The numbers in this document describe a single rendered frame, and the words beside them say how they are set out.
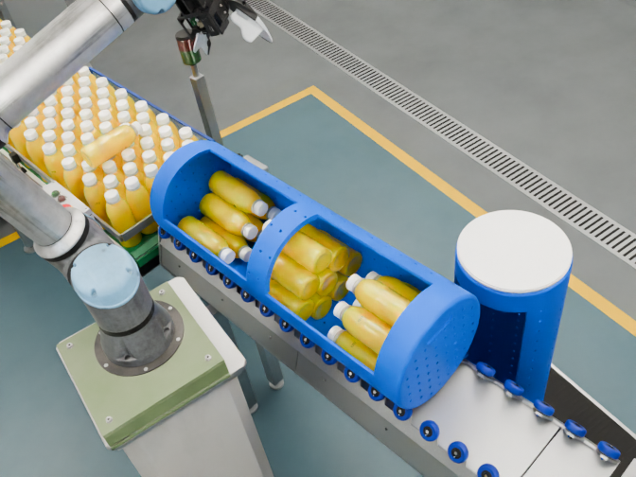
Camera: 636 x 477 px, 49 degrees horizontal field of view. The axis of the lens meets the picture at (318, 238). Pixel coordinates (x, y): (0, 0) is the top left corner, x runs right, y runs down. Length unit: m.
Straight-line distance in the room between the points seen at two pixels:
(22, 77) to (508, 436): 1.18
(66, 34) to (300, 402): 1.94
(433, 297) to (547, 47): 3.24
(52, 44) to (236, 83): 3.38
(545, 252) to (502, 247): 0.10
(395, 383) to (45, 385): 1.99
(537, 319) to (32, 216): 1.18
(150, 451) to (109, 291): 0.40
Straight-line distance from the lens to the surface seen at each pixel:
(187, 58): 2.37
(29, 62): 1.10
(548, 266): 1.76
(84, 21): 1.10
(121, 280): 1.32
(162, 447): 1.57
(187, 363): 1.43
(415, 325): 1.39
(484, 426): 1.62
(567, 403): 2.59
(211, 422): 1.59
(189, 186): 1.97
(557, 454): 1.61
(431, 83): 4.20
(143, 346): 1.43
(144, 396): 1.42
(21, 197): 1.33
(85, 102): 2.49
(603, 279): 3.16
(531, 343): 1.88
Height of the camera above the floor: 2.34
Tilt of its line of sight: 45 degrees down
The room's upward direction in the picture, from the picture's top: 10 degrees counter-clockwise
